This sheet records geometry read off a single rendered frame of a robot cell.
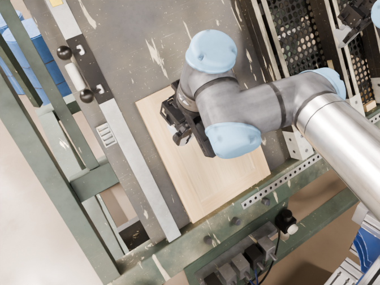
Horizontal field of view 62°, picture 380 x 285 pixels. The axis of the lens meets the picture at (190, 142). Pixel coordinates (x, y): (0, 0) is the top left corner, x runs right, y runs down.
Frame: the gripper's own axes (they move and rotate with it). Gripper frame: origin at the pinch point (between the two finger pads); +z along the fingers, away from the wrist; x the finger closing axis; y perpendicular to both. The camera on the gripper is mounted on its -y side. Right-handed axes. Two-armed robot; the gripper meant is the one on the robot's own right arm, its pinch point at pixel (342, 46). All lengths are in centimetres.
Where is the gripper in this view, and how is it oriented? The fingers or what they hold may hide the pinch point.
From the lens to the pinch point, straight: 122.3
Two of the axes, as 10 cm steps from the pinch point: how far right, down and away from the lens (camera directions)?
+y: -6.4, -7.5, 1.9
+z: -1.8, 3.9, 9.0
